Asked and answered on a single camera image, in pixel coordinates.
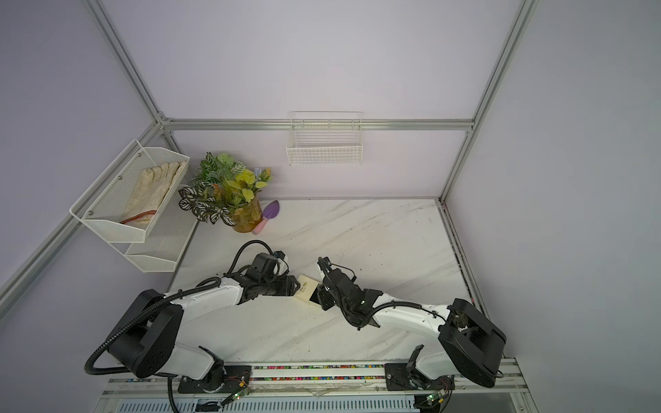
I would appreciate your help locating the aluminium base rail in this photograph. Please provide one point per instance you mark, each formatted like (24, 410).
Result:
(319, 379)

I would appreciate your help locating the cream drawer jewelry box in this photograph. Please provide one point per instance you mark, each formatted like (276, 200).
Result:
(306, 294)

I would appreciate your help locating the cream work gloves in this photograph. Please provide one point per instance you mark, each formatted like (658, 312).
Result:
(149, 193)

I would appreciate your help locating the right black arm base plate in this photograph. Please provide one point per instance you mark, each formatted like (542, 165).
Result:
(399, 379)

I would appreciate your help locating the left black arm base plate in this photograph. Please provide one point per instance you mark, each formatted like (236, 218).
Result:
(228, 379)

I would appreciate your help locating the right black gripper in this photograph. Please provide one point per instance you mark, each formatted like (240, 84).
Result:
(324, 293)

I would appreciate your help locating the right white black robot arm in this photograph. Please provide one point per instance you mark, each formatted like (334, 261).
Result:
(471, 345)

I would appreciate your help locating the purple pink garden trowel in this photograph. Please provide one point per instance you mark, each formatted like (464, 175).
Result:
(269, 213)

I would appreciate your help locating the white wire wall basket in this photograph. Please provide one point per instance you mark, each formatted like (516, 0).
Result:
(325, 138)

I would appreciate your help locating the upper white mesh shelf basket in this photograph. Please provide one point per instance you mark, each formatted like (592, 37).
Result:
(108, 204)

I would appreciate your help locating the white mesh shelf basket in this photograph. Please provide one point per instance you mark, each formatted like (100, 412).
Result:
(166, 243)
(108, 204)

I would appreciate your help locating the artificial green leafy plant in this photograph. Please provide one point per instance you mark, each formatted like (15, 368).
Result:
(222, 185)

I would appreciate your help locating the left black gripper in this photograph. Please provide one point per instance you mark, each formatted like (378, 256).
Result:
(287, 285)

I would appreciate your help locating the amber glass plant pot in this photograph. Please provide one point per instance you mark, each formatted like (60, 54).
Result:
(247, 217)

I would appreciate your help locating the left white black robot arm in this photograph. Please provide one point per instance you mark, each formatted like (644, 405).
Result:
(147, 341)

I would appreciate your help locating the lower white mesh shelf basket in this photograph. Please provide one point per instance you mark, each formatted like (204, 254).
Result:
(166, 243)

